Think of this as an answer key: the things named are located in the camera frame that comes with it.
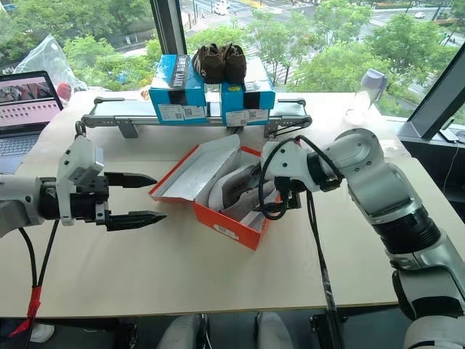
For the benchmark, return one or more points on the dark slanted window frame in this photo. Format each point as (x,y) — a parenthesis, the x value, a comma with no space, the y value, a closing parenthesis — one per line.
(436,102)

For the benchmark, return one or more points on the brown suede shoe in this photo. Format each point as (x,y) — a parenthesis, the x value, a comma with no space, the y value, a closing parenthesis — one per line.
(209,65)
(235,63)

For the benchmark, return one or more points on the grey rounded robot leg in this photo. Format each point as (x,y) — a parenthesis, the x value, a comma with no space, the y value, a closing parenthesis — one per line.
(181,332)
(274,331)

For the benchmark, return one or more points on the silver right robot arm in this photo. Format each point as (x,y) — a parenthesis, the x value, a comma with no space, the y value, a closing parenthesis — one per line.
(396,203)

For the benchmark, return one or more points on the black table bracket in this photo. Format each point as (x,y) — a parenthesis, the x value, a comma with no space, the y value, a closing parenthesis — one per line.
(321,331)

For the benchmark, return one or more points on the blue shoebox with black stripe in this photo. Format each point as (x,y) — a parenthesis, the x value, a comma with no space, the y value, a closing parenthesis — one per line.
(178,91)

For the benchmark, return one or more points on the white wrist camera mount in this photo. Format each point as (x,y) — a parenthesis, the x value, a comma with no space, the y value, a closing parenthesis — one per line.
(78,156)
(287,160)

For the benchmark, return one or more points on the white sneaker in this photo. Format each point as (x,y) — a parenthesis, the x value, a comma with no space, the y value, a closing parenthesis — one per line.
(232,185)
(254,212)

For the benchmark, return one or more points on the white shoe under table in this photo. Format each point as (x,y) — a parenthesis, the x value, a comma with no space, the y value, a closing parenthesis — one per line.
(41,332)

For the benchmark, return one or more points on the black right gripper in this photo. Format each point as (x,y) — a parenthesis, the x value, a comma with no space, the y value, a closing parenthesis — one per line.
(288,198)

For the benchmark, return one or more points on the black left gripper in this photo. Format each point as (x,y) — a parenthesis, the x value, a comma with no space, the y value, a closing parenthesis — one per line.
(85,205)

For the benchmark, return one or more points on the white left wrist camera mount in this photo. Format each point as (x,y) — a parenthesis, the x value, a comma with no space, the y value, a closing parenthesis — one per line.
(78,156)

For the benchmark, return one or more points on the red round object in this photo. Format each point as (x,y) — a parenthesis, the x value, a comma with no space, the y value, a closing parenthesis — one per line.
(64,91)

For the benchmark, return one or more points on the clear bottle with purple cap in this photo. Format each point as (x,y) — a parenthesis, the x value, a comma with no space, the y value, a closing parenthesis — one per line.
(368,91)

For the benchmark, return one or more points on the blue shoebox with yellow logo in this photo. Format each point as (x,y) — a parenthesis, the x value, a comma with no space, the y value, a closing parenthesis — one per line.
(239,100)

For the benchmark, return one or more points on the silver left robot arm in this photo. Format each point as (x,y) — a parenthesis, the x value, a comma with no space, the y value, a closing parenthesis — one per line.
(16,203)

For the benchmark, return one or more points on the grey open laptop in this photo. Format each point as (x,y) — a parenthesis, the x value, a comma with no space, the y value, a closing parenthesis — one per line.
(23,112)

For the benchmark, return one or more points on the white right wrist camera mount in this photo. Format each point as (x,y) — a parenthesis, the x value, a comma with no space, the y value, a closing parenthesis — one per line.
(287,160)

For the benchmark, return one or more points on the clear plastic bag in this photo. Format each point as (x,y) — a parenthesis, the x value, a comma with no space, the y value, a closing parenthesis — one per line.
(51,62)

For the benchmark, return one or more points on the orange shoebox with white lid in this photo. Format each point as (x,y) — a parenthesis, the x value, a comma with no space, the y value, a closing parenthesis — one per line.
(198,174)

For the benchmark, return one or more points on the grey conveyor belt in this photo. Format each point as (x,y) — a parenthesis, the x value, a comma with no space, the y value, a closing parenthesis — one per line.
(109,118)

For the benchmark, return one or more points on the dark window pillar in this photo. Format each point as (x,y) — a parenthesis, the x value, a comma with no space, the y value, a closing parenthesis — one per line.
(167,25)

